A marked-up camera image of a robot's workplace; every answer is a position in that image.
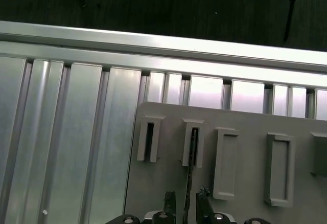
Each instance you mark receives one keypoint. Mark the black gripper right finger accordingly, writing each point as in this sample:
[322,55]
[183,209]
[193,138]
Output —
[203,206]

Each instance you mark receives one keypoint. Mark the grey parts rack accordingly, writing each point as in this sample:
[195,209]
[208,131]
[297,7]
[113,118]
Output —
[153,178]

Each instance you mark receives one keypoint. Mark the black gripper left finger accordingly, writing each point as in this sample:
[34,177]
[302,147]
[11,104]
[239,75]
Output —
[169,203]

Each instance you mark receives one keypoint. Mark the black metal stand leg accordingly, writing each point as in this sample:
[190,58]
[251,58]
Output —
[291,11]

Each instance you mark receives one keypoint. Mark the RAM stick black chips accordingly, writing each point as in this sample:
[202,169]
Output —
[189,183]

